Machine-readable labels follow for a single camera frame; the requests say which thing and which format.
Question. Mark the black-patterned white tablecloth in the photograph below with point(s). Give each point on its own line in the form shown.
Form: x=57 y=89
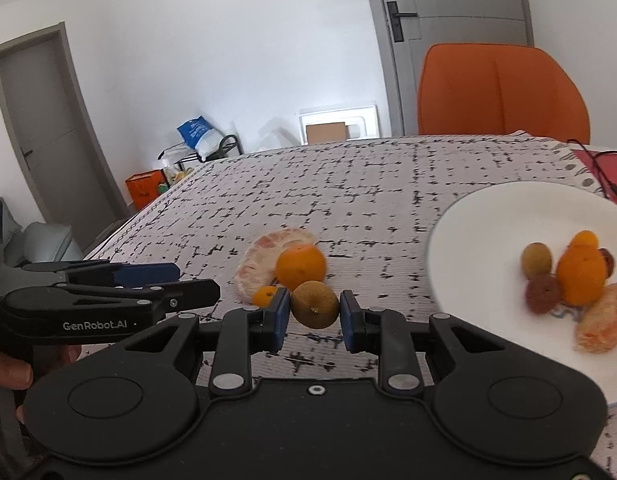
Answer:
x=363 y=185

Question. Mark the white bowl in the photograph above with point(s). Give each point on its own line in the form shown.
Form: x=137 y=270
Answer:
x=468 y=270

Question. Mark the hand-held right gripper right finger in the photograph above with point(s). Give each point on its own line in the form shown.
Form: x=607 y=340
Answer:
x=349 y=320

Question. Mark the pale blue sofa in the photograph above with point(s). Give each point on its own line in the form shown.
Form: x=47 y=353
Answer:
x=51 y=242

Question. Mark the person's left hand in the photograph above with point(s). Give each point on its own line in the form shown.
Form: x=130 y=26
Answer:
x=8 y=370

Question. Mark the orange chair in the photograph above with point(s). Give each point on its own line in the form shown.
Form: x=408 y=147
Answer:
x=503 y=90

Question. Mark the large orange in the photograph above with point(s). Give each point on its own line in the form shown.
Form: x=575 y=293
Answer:
x=580 y=277

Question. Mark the red table mat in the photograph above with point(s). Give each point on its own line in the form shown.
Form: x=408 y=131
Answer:
x=605 y=167

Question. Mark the black shoe rack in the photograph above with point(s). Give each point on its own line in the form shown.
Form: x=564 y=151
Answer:
x=231 y=146

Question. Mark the peeled pomelo segment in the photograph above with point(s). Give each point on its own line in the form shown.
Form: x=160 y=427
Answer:
x=600 y=325
x=253 y=265

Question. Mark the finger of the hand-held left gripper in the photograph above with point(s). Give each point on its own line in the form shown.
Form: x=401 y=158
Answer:
x=188 y=294
x=148 y=272

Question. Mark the small orange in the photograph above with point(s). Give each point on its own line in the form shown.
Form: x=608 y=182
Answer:
x=584 y=240
x=264 y=296

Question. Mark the brown-green kiwi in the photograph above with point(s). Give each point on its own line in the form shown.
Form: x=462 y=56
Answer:
x=316 y=305
x=536 y=260

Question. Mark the clear plastic bag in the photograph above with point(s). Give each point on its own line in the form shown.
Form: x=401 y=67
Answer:
x=273 y=135

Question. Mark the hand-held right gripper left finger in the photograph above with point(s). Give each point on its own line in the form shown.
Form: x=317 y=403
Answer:
x=281 y=320

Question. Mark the medium orange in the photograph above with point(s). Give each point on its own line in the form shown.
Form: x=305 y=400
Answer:
x=301 y=265

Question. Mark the orange box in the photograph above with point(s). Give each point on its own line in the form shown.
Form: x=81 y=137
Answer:
x=146 y=190

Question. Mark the blue plastic bag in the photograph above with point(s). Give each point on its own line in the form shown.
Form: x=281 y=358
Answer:
x=196 y=135

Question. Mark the brown cardboard piece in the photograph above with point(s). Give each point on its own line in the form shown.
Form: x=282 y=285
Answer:
x=327 y=133

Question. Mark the white framed board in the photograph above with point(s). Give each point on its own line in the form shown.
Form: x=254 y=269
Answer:
x=361 y=117

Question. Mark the brown-framed grey door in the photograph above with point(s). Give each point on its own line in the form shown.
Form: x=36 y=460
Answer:
x=53 y=125

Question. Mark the red plum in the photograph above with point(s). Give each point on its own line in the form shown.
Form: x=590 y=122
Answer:
x=608 y=261
x=543 y=294

